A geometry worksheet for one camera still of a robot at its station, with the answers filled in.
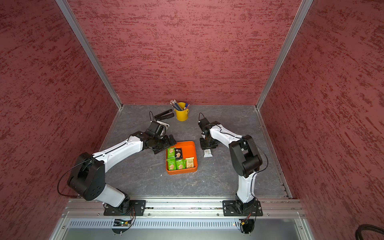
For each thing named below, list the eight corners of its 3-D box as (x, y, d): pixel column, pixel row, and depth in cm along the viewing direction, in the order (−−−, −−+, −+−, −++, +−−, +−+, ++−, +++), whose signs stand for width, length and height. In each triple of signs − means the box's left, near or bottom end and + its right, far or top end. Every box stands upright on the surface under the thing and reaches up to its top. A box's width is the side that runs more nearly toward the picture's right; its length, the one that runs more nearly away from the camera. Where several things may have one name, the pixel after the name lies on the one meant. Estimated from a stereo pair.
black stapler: (157, 123, 112) (156, 120, 110) (154, 118, 115) (153, 115, 113) (174, 115, 117) (173, 113, 115) (171, 111, 120) (170, 108, 118)
